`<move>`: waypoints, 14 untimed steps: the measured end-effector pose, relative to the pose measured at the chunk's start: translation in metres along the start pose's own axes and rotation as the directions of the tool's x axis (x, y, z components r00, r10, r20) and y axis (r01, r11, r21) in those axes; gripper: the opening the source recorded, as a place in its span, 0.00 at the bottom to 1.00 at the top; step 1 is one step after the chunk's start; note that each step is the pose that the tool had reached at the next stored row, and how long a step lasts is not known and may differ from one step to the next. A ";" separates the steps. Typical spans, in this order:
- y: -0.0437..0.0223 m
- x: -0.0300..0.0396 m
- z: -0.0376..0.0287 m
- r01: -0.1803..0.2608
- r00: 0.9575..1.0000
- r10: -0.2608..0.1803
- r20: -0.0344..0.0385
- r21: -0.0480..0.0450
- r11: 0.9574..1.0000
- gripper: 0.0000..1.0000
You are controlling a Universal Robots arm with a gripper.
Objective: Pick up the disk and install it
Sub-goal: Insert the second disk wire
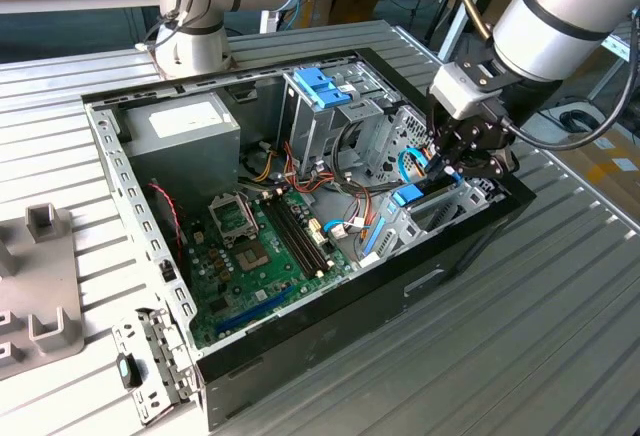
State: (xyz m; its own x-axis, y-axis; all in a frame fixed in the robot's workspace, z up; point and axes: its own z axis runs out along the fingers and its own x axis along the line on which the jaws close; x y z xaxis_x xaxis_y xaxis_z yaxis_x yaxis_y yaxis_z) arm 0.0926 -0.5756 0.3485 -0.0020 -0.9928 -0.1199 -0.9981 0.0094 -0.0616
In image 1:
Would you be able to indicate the hinged metal slot retainer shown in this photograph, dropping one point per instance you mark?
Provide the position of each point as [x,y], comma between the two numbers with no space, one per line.
[160,351]

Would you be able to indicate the small black flange clip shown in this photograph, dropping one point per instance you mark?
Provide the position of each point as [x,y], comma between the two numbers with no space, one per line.
[166,271]

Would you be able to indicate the black latch blue button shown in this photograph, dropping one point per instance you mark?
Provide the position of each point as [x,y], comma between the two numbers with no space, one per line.
[129,373]

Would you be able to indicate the hard disk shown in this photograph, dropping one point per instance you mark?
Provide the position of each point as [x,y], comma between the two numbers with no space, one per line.
[407,195]

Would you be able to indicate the small brown cardboard box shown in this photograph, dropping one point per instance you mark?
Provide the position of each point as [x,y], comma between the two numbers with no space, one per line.
[350,8]

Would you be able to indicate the large brown cardboard box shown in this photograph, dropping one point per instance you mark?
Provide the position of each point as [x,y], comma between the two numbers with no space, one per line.
[500,1]

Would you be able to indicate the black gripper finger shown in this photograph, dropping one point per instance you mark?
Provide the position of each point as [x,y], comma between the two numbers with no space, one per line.
[460,133]
[487,163]

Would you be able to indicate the black PC case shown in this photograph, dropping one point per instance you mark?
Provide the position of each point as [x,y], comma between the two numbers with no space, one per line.
[350,336]

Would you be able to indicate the silver drive cage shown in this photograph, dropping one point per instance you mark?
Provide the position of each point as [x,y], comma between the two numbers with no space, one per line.
[310,126]

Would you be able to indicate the grey parts rack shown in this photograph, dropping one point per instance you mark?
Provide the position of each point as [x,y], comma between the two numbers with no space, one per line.
[45,276]

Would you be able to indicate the blue expansion slot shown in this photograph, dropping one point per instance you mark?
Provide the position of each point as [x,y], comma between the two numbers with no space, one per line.
[255,311]

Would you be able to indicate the perforated metal drive cage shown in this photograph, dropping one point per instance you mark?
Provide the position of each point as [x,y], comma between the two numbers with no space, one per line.
[412,123]

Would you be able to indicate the cardboard box white labels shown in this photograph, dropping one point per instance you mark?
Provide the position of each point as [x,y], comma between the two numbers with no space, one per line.
[600,181]

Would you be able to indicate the blue drive latch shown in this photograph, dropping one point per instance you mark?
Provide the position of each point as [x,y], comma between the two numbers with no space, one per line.
[320,87]

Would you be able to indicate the grey power supply unit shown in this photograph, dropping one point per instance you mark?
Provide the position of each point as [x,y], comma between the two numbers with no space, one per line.
[185,156]

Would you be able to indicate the silver disk bay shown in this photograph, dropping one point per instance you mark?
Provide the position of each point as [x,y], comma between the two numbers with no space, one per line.
[400,221]

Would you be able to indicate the green motherboard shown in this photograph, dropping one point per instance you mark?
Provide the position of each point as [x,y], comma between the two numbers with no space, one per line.
[235,301]

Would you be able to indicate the black RAM slot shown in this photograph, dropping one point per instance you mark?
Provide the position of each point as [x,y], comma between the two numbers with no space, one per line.
[294,236]
[288,239]
[306,230]
[300,233]

